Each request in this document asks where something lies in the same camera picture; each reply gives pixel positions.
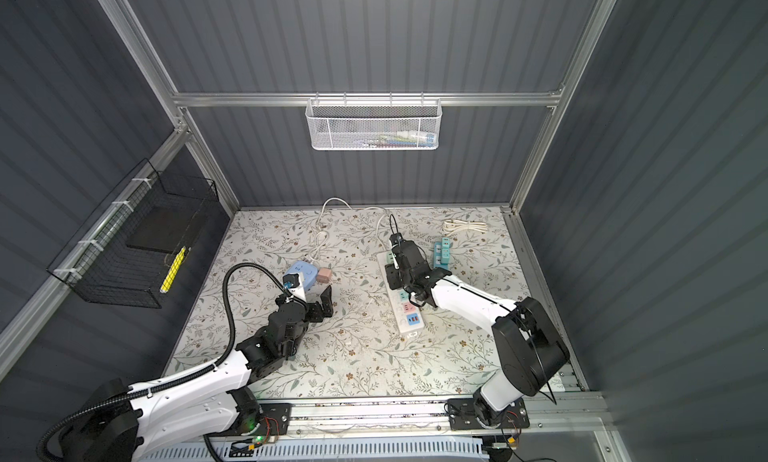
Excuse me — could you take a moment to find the pink charger cube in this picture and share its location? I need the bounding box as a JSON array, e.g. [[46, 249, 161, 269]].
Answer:
[[316, 267, 332, 284]]

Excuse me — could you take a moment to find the teal USB power strip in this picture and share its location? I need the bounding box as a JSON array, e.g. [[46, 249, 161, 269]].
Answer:
[[433, 237, 452, 270]]

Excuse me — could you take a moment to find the white multicolour power strip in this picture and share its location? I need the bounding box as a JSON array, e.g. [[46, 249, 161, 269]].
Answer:
[[376, 251, 425, 339]]

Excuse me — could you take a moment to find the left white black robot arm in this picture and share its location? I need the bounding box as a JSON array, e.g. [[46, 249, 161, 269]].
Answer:
[[56, 287, 334, 461]]

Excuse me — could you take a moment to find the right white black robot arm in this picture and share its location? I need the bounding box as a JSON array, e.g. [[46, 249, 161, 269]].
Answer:
[[384, 262, 570, 428]]

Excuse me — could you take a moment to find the blue triangular socket adapter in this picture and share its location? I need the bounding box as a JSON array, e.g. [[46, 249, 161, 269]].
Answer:
[[284, 261, 319, 291]]

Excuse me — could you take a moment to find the floral table mat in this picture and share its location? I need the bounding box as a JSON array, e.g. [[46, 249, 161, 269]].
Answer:
[[166, 206, 529, 398]]

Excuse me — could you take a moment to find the yellow marker pen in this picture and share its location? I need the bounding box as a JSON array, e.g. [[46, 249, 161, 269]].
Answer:
[[160, 246, 188, 294]]

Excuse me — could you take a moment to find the black pad in basket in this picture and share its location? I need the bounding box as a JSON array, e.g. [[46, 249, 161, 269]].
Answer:
[[126, 206, 208, 254]]

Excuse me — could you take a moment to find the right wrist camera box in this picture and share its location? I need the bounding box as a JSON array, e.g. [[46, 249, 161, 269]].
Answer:
[[389, 232, 428, 273]]

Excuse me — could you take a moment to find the white coiled cable right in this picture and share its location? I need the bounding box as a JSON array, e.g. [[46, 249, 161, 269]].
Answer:
[[442, 218, 490, 234]]

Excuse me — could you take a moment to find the white power strip cable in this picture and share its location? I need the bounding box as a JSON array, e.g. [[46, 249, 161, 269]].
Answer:
[[305, 196, 391, 265]]

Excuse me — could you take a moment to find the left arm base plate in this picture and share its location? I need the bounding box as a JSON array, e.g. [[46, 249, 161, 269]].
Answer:
[[212, 403, 293, 438]]

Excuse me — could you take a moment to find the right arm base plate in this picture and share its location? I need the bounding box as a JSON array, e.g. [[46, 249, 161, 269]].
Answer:
[[444, 398, 530, 431]]

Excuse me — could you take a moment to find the white wire mesh basket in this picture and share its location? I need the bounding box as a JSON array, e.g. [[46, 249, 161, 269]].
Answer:
[[305, 100, 443, 151]]

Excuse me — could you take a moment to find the black wire wall basket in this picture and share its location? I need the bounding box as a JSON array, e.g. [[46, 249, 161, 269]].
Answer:
[[47, 163, 219, 309]]

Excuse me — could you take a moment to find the black corrugated cable hose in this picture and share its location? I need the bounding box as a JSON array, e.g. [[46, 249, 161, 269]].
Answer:
[[35, 262, 289, 462]]

